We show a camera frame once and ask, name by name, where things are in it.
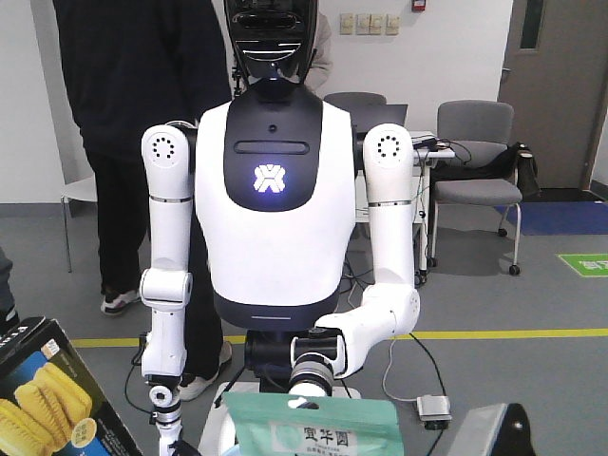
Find black Franzzi cookie box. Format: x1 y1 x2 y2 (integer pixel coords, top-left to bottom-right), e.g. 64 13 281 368
1 316 142 456

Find white humanoid robot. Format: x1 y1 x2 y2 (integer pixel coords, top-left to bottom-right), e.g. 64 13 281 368
140 1 420 455

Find white plastic chair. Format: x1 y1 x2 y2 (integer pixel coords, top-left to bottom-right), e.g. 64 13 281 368
60 175 97 273

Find teal goji berry pouch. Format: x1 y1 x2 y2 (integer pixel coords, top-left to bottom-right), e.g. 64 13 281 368
224 392 405 455

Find person in dark clothes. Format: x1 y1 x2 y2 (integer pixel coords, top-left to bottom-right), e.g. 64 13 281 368
51 0 234 403

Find grey door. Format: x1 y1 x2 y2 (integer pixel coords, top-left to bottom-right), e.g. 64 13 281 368
499 1 607 189

